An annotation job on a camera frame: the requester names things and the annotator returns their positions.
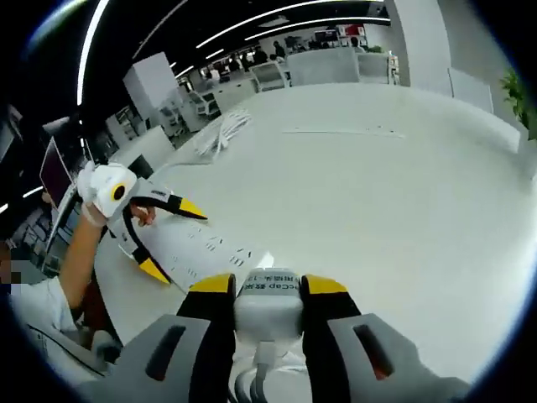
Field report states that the white charger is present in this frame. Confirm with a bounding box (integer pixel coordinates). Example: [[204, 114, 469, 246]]
[[232, 267, 305, 344]]

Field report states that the white power strip cable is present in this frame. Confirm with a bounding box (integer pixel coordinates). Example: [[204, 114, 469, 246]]
[[191, 107, 253, 160]]

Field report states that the person's white shirt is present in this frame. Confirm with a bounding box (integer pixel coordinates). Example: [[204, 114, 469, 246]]
[[10, 275, 80, 338]]

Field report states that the white power strip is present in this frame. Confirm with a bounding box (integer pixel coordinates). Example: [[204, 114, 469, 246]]
[[119, 217, 274, 295]]

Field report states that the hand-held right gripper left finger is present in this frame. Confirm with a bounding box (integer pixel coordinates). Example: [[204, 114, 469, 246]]
[[79, 273, 237, 403]]

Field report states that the green potted plant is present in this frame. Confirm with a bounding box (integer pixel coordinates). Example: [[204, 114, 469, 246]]
[[500, 68, 537, 142]]

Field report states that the curved ceiling light strip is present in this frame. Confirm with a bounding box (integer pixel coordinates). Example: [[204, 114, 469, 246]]
[[76, 0, 111, 127]]

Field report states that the white mesh office chair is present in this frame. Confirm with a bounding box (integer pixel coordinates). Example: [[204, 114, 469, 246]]
[[358, 52, 392, 86], [189, 88, 222, 119], [250, 62, 291, 92], [286, 46, 362, 87]]

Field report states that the person's left hand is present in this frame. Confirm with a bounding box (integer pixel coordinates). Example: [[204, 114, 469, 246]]
[[79, 200, 158, 230]]

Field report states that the computer monitor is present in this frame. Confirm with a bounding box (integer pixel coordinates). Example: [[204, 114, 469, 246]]
[[39, 137, 76, 210]]

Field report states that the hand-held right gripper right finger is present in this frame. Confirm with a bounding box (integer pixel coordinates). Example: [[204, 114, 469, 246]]
[[301, 274, 472, 403]]

